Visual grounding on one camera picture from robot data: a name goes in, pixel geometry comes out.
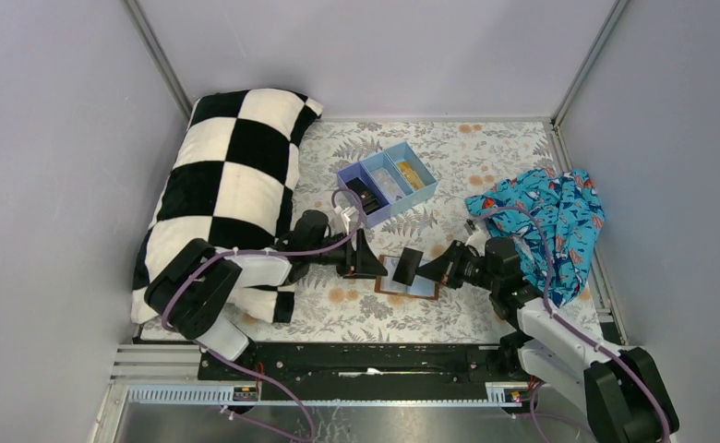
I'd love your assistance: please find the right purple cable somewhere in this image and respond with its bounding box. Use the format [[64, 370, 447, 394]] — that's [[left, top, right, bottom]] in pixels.
[[466, 206, 673, 443]]

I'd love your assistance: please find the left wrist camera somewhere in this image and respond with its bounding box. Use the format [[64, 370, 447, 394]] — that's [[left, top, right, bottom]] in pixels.
[[333, 206, 357, 233]]

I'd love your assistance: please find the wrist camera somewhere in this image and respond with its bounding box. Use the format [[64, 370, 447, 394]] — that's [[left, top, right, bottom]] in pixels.
[[333, 206, 357, 233], [465, 219, 488, 250]]

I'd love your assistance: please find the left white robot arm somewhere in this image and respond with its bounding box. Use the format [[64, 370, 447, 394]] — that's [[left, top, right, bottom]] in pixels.
[[144, 210, 388, 362]]

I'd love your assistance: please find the brown leather card holder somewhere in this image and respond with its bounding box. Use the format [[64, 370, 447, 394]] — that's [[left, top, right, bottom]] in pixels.
[[374, 254, 444, 302]]

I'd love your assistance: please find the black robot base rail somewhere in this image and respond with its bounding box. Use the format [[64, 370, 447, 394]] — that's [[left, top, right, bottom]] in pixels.
[[198, 341, 534, 402]]

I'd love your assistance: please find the blue compartment organizer box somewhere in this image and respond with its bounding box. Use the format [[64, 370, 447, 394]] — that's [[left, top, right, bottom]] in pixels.
[[336, 142, 438, 227]]

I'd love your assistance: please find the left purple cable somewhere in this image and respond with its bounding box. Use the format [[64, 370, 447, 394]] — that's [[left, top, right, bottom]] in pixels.
[[160, 186, 366, 443]]

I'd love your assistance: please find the purple cable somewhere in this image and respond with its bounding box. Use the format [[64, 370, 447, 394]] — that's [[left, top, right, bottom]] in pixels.
[[160, 186, 366, 443], [466, 206, 673, 443]]

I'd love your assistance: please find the white slotted cable duct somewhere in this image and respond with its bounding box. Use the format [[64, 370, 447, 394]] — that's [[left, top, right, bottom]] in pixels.
[[127, 384, 524, 408]]

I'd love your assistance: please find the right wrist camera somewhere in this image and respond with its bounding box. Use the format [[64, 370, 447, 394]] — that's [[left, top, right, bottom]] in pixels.
[[465, 219, 488, 250]]

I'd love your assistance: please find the silver grey credit card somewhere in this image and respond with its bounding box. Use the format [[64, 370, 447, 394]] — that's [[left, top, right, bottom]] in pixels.
[[371, 168, 405, 202]]

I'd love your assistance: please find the black white checkered pillow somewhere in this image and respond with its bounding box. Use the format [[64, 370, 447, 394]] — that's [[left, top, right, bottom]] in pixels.
[[130, 88, 323, 324]]

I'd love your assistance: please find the blue patterned cloth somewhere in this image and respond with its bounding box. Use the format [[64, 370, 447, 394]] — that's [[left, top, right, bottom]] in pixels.
[[464, 168, 606, 307]]

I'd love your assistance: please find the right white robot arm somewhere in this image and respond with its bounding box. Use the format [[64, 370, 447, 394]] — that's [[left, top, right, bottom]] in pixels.
[[415, 238, 679, 442]]

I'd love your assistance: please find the black item in box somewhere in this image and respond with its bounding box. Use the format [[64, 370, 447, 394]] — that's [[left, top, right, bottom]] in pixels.
[[346, 177, 382, 214]]

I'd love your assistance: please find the floral table mat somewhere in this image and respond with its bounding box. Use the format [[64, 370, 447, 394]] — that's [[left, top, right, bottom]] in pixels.
[[140, 120, 600, 344]]

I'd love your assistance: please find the dark grey credit card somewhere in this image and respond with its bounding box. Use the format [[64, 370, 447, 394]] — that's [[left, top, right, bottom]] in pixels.
[[392, 247, 423, 286]]

